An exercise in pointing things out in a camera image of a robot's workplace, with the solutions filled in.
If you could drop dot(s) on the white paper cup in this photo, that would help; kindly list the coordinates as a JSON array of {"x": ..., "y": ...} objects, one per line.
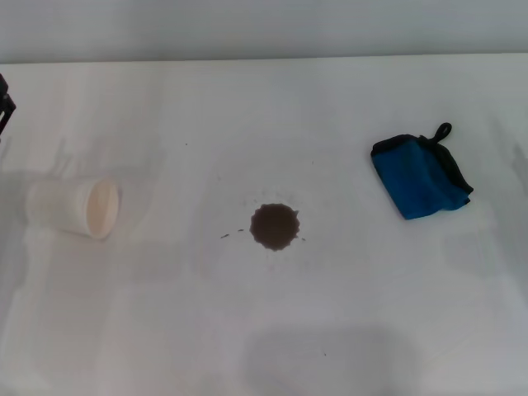
[{"x": 62, "y": 206}]

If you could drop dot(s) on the blue rag with black trim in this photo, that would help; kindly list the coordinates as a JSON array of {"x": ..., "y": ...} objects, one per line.
[{"x": 412, "y": 181}]

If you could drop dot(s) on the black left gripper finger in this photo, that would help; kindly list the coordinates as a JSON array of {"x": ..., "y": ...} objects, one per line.
[{"x": 4, "y": 104}]

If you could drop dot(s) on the dark brown liquid puddle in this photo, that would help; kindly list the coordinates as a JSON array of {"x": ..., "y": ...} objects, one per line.
[{"x": 274, "y": 227}]

